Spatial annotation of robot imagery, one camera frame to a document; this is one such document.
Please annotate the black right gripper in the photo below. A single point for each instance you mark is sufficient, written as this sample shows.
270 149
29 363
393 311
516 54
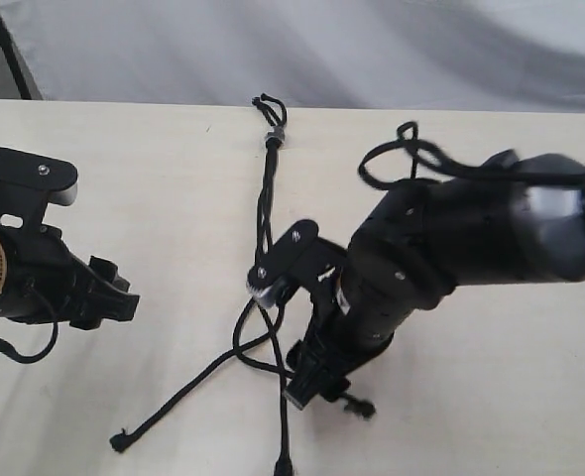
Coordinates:
359 327

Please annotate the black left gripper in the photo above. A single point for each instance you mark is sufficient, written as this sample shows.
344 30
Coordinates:
41 281

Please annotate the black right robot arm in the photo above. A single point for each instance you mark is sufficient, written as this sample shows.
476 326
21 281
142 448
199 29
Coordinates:
424 240

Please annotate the black stand pole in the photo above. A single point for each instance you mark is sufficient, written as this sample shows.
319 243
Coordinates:
11 58

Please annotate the white backdrop cloth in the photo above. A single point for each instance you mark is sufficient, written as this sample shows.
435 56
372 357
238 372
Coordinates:
467 55

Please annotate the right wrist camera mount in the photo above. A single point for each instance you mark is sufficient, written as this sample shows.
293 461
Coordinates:
299 259

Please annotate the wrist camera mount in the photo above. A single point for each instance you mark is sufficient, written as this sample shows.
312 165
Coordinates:
299 259
30 182

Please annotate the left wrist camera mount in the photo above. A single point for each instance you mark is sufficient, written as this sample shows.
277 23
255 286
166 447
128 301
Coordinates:
30 182

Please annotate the grey metal cable clamp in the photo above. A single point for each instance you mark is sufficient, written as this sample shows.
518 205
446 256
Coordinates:
275 138

